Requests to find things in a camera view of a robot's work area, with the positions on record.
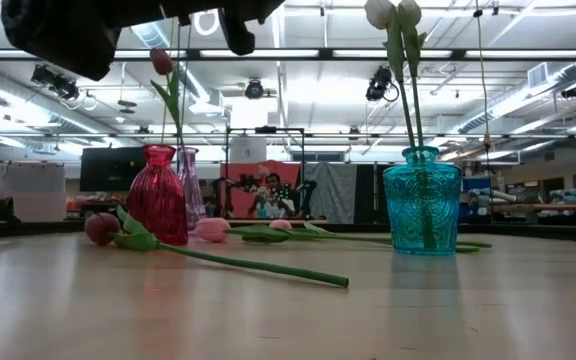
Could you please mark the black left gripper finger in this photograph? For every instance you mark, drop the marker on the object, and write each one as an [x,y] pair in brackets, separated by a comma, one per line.
[238,37]
[248,7]

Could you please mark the dark red artificial tulip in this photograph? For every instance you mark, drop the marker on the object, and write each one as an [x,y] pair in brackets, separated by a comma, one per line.
[162,61]
[102,228]

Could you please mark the white artificial tulip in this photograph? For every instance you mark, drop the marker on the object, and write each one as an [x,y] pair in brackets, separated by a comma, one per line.
[379,12]
[410,10]

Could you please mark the slim pink glass vase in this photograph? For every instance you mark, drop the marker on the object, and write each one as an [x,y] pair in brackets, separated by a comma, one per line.
[192,190]

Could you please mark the red ribbed glass vase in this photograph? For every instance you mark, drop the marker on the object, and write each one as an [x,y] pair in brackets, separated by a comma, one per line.
[158,200]

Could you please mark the pink artificial tulip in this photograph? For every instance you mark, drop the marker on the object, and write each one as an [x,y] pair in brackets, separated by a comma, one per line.
[280,224]
[212,230]

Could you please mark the turquoise embossed glass vase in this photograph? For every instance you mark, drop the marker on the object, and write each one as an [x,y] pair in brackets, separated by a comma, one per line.
[420,205]

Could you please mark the red cloth backdrop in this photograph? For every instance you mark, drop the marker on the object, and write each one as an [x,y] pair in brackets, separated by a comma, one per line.
[240,180]

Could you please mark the black monitor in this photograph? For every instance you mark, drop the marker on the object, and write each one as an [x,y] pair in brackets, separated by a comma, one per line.
[110,170]

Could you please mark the white board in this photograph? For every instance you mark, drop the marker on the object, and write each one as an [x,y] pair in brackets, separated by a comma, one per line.
[23,185]

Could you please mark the person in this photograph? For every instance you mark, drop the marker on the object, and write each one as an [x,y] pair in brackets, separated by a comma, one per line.
[273,197]

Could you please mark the grey cloth backdrop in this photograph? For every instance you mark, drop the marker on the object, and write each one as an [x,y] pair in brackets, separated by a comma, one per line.
[330,192]

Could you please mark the blue storage bins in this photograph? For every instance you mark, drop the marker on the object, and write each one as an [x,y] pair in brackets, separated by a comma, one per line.
[475,197]

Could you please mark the wooden table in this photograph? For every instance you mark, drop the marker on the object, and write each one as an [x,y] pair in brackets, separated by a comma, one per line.
[543,206]

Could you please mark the black ceiling camera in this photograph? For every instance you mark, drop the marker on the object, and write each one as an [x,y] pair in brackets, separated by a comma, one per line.
[379,82]
[573,91]
[254,89]
[55,82]

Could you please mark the black stand frame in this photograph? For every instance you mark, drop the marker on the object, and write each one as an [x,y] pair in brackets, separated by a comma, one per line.
[265,129]

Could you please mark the black overhead frame beam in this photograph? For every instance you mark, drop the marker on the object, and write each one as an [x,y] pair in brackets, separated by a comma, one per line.
[368,53]

